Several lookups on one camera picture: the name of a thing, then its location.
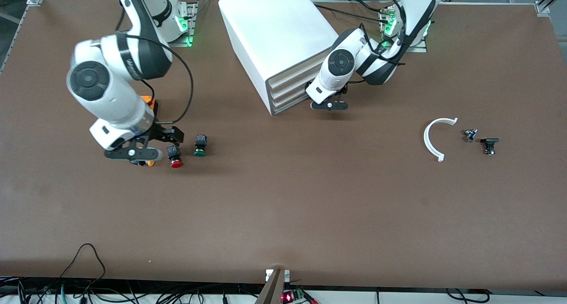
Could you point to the orange mushroom push button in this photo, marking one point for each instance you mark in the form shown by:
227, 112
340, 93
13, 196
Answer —
151, 163

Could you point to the orange switch box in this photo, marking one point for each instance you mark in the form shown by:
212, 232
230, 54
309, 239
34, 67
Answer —
150, 103

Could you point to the white curved plastic piece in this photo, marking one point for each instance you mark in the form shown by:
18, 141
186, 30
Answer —
425, 139

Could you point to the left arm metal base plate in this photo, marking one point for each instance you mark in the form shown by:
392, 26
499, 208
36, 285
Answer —
416, 49

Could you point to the white plastic drawer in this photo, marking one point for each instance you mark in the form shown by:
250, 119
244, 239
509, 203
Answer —
292, 85
292, 98
292, 73

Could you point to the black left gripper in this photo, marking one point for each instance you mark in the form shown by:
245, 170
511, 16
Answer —
344, 91

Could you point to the small grey metal clamp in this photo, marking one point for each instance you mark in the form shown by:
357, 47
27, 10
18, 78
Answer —
469, 135

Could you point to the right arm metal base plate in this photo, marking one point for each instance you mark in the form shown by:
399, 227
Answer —
191, 38

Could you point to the green mushroom push button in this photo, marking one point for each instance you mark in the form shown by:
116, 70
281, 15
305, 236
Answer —
200, 152

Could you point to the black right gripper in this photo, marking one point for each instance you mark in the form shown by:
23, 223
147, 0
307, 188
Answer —
162, 133

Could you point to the small black clamp part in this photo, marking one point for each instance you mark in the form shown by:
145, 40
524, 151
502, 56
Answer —
489, 141

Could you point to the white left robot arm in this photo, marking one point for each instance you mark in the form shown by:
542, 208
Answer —
341, 64

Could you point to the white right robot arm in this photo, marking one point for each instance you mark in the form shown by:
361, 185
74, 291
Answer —
106, 100

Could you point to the circuit board with red light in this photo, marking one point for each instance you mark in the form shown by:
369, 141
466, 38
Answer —
288, 297

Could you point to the metal bracket bar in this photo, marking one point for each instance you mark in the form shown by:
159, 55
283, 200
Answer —
272, 290

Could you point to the white drawer cabinet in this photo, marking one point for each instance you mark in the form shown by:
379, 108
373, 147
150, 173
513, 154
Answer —
274, 25

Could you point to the red mushroom push button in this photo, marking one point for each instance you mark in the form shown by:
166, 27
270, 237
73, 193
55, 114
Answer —
176, 163

